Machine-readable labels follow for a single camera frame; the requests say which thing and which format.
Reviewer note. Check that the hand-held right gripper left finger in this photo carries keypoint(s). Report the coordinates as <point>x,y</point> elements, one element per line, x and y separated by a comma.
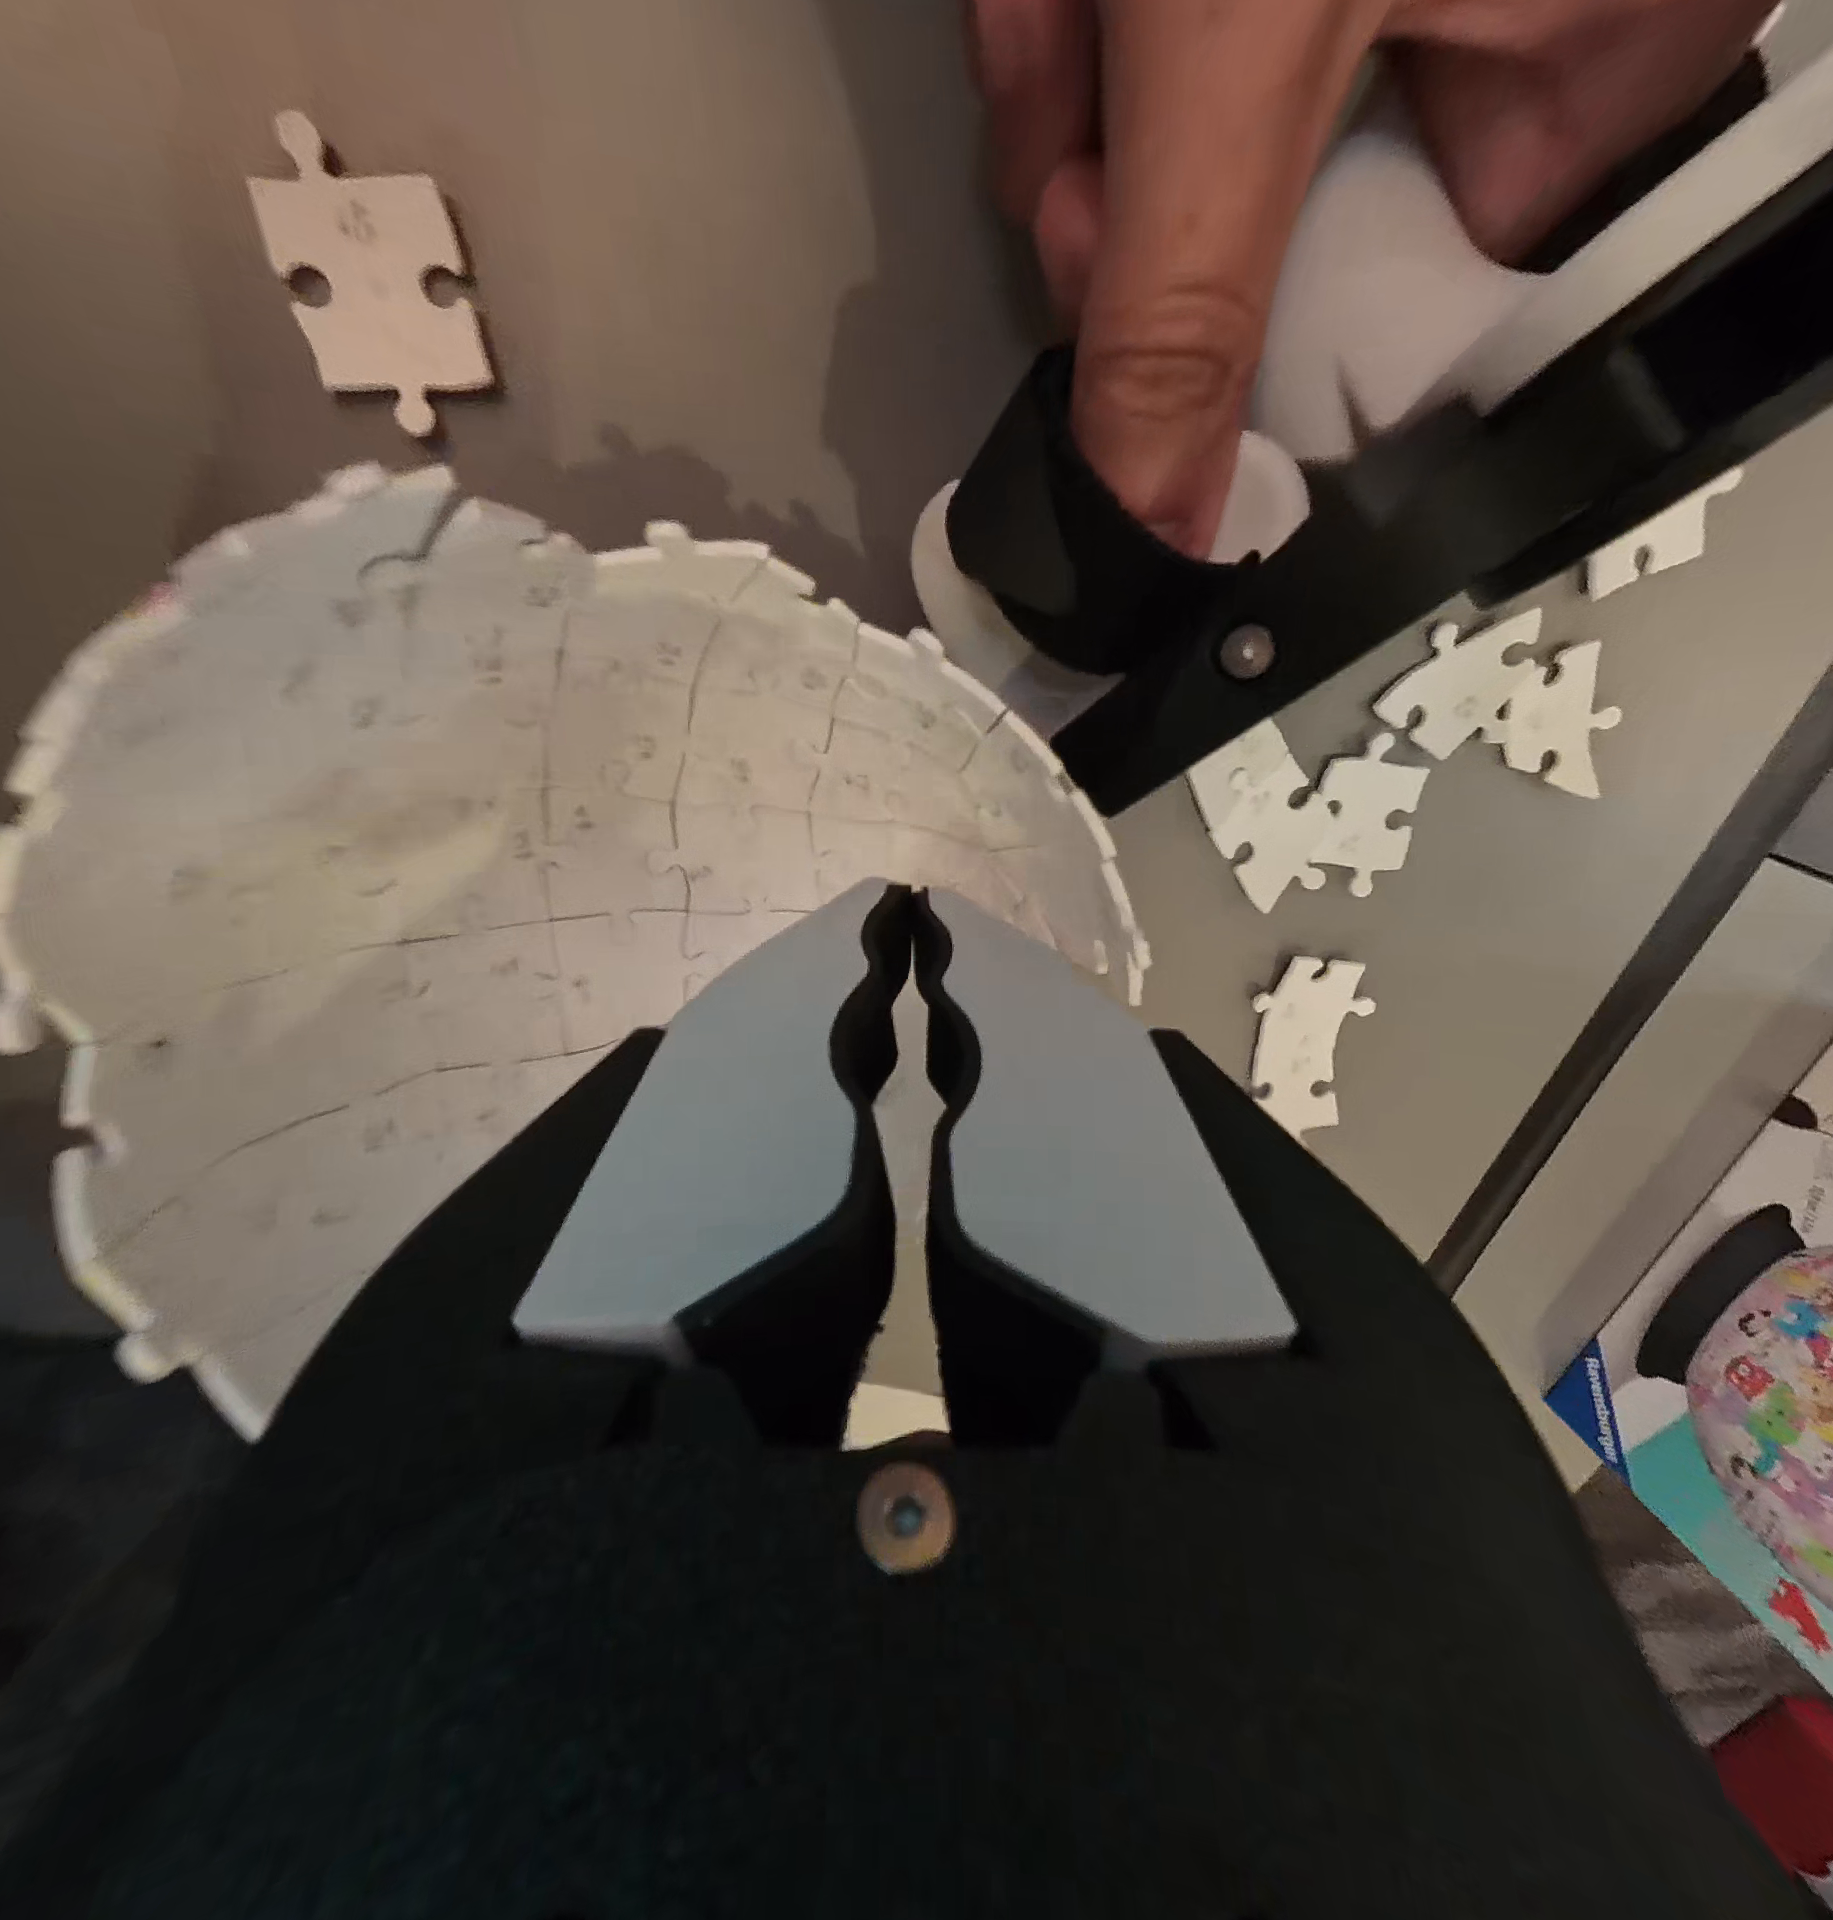
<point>708,1171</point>

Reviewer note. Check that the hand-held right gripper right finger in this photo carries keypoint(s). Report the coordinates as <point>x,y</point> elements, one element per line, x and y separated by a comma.
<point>1112,1171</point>

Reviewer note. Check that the partly built white puzzle ball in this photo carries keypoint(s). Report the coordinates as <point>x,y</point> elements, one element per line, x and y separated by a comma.
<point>439,870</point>

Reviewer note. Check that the puzzle pieces group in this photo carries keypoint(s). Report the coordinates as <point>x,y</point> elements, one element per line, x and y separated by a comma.
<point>1321,826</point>

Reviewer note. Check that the colourful puzzle ball box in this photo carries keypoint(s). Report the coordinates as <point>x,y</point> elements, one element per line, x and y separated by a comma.
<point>1786,1411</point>

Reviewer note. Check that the single white puzzle piece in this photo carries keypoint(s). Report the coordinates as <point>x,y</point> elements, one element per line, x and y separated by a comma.
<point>379,271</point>

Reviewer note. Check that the person's left hand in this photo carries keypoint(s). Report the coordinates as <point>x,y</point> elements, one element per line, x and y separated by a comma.
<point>1186,181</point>

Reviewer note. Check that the red black object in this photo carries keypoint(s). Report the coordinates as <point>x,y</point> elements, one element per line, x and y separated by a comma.
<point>1792,1778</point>

